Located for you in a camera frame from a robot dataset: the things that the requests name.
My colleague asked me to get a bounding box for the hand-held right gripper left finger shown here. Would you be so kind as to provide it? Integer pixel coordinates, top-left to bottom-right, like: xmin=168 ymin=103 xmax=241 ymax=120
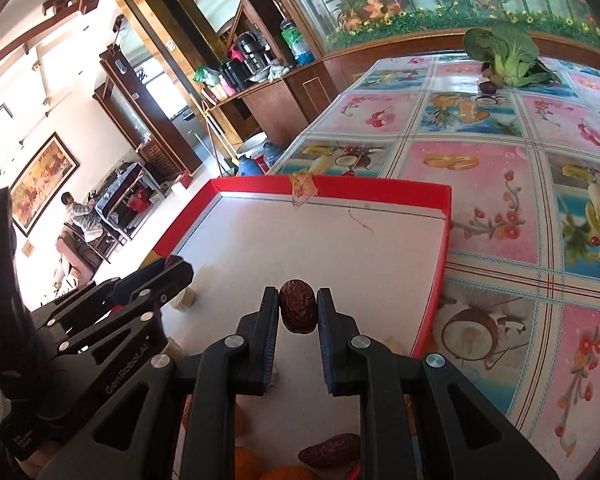
xmin=37 ymin=286 xmax=281 ymax=480

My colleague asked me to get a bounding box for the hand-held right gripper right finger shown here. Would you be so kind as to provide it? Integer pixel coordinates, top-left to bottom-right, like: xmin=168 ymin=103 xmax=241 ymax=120
xmin=316 ymin=287 xmax=561 ymax=480

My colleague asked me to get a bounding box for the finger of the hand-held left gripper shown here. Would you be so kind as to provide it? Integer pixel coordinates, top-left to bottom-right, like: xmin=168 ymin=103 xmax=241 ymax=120
xmin=30 ymin=257 xmax=171 ymax=333
xmin=50 ymin=262 xmax=195 ymax=376

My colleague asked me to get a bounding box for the red box with white inside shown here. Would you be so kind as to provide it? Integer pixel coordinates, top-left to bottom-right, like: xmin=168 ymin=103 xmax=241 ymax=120
xmin=150 ymin=175 xmax=453 ymax=480

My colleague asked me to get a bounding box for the brown armchair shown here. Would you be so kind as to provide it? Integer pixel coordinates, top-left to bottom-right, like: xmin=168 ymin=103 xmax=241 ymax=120
xmin=55 ymin=227 xmax=111 ymax=281

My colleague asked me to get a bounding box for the grey folding table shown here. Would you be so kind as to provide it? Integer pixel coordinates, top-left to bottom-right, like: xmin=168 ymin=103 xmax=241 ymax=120
xmin=94 ymin=161 xmax=161 ymax=241

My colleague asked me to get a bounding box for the broom stick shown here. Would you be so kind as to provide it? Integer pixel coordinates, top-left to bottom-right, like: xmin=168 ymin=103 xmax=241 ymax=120
xmin=200 ymin=95 xmax=233 ymax=176

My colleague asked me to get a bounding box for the pale basin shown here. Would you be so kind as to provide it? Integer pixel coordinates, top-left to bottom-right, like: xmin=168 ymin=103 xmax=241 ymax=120
xmin=236 ymin=135 xmax=270 ymax=156

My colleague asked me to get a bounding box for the short wooden cabinet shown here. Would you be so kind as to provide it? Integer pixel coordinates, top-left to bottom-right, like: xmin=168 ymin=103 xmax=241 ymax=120
xmin=92 ymin=45 xmax=156 ymax=166

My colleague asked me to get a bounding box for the wooden sideboard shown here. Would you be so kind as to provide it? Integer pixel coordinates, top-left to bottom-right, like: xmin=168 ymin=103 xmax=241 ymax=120
xmin=200 ymin=57 xmax=341 ymax=148

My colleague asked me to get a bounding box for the green plastic bag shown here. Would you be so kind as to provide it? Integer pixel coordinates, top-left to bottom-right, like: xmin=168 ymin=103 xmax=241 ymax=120
xmin=193 ymin=66 xmax=222 ymax=86

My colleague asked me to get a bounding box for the printed plastic tablecloth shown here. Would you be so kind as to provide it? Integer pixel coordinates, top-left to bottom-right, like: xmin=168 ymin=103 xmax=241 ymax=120
xmin=267 ymin=52 xmax=600 ymax=480

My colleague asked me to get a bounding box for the short black thermos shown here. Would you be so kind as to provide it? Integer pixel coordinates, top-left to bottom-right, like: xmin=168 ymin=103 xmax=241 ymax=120
xmin=220 ymin=59 xmax=243 ymax=92

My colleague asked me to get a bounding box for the tall wooden cabinet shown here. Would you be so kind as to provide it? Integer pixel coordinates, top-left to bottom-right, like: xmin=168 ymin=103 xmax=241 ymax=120
xmin=109 ymin=0 xmax=203 ymax=176

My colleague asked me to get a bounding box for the tall black thermos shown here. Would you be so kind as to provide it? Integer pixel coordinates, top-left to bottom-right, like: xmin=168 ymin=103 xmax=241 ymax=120
xmin=235 ymin=31 xmax=270 ymax=73

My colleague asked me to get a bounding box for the green plastic bottle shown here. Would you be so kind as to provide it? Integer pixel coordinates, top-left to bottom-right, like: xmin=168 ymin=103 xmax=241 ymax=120
xmin=280 ymin=19 xmax=315 ymax=66

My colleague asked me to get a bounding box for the green bok choy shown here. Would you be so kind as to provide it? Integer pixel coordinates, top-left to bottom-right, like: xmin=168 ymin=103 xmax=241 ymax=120
xmin=462 ymin=22 xmax=561 ymax=88

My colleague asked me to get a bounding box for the glass partition with artificial plants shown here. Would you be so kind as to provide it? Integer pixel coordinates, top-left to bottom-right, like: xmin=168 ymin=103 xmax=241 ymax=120
xmin=255 ymin=0 xmax=600 ymax=58

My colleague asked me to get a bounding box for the framed wall painting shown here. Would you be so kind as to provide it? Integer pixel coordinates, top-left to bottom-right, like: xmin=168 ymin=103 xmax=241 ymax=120
xmin=10 ymin=132 xmax=79 ymax=237

